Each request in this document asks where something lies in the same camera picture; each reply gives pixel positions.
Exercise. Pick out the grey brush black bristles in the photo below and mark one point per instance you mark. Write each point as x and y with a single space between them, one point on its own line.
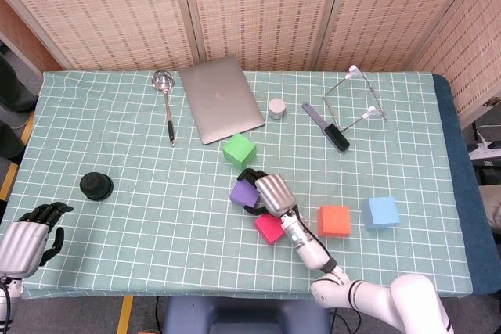
336 138

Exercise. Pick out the green checked tablecloth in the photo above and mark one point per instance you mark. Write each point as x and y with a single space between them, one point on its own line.
156 232

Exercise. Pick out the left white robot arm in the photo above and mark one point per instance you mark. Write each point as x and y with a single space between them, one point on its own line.
6 302

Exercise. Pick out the blue cube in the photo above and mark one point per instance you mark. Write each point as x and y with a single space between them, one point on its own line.
381 212

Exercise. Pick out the grey closed laptop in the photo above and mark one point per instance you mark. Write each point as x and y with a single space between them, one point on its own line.
223 99

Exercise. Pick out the small white jar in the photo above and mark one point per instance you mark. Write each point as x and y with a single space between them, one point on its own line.
277 108

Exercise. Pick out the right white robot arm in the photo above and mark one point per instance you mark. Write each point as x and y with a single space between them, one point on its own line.
309 250

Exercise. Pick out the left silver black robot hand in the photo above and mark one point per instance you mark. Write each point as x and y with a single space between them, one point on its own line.
19 246

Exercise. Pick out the orange cube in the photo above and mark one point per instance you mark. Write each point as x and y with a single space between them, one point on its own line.
333 220

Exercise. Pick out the green cube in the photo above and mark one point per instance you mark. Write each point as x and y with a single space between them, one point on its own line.
239 149

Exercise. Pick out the black dome-shaped object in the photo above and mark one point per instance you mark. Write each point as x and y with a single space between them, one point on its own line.
96 186

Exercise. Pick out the blue padded table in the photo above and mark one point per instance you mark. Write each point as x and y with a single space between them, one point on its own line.
458 193

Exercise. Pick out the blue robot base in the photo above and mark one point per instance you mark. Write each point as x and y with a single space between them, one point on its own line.
235 314

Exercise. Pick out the purple cube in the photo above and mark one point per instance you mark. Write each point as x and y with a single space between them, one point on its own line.
242 193

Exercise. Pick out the dark clothed person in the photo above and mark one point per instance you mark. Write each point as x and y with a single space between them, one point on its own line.
15 87

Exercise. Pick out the pink cube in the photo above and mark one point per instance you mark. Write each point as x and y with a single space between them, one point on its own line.
270 230

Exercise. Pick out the bamboo folding screen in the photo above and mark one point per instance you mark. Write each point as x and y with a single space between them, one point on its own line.
266 9

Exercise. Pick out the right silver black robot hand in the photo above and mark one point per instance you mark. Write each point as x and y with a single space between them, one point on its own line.
276 195

